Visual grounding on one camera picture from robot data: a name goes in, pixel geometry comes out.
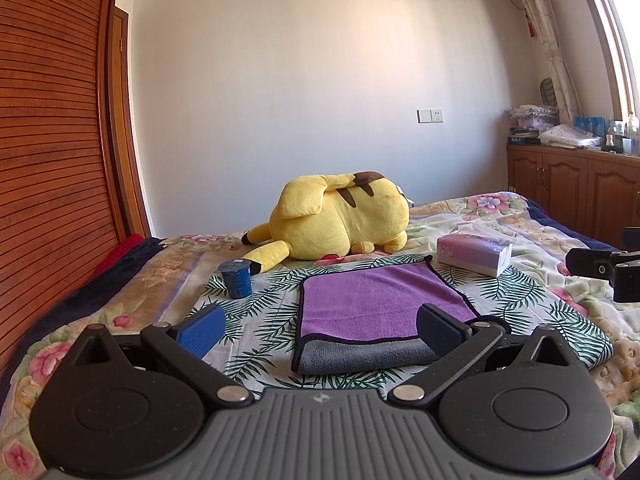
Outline patterned curtain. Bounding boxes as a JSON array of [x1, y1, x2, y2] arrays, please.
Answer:
[[522, 0, 582, 125]]

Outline wooden slatted wardrobe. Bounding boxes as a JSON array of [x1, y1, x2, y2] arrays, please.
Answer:
[[1, 0, 130, 362]]

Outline white wall switch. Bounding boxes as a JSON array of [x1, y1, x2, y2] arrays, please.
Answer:
[[416, 108, 444, 124]]

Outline palm leaf cloth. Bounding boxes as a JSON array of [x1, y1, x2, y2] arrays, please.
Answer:
[[191, 254, 613, 396]]

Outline floral bed quilt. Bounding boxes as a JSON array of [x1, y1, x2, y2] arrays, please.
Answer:
[[1, 192, 639, 479]]

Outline red cloth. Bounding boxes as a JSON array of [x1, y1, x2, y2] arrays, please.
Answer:
[[90, 233, 144, 280]]

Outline white plastic bag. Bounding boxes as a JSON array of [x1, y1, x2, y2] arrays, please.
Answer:
[[538, 125, 601, 150]]

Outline purple and grey towel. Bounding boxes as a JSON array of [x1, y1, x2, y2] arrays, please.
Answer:
[[290, 254, 511, 377]]

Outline pink tissue box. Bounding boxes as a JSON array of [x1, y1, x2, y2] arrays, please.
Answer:
[[436, 234, 512, 278]]

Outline wooden cabinet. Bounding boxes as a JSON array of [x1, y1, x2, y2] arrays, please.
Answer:
[[506, 145, 639, 247]]

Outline yellow plush toy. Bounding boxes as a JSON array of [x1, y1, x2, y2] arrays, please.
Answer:
[[242, 171, 411, 275]]

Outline blue cup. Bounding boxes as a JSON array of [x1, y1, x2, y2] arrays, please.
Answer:
[[218, 259, 252, 299]]

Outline pile of folded clothes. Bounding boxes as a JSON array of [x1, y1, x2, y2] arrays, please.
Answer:
[[508, 104, 560, 145]]

